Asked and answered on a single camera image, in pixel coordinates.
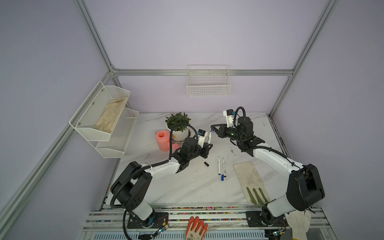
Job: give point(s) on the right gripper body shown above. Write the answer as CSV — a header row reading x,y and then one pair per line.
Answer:
x,y
221,130

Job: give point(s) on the beige green work glove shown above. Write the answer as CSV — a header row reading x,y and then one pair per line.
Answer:
x,y
251,183

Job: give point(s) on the white two-tier mesh shelf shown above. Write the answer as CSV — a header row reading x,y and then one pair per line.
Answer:
x,y
109,146

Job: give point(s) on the white pen right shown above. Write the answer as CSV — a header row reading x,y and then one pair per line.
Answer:
x,y
224,174

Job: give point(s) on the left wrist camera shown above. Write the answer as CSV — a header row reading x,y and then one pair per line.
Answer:
x,y
201,137

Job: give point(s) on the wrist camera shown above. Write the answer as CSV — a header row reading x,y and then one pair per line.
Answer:
x,y
229,116
201,137

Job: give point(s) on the white wire wall basket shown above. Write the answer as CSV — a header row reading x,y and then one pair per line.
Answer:
x,y
208,81

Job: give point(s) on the white pen blue end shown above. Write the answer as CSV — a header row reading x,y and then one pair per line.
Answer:
x,y
219,166

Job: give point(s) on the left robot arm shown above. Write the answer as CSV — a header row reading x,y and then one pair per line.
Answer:
x,y
129,190

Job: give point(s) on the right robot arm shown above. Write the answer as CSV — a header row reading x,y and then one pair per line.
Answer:
x,y
304,188

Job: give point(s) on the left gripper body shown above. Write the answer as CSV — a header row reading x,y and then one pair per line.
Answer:
x,y
204,149

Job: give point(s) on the pink watering can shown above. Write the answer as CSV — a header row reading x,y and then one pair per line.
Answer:
x,y
163,140

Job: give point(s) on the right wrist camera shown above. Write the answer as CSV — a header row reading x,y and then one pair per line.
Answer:
x,y
229,116

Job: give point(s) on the white knit glove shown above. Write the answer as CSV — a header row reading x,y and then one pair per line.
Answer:
x,y
299,222

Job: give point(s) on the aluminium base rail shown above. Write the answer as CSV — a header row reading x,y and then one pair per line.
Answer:
x,y
226,222

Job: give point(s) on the orange rubber glove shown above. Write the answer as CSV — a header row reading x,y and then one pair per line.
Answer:
x,y
196,229

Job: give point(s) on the white pen with blue cap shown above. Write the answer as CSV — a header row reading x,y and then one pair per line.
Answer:
x,y
210,136

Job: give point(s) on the green potted plant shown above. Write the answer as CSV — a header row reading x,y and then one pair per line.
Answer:
x,y
178,123

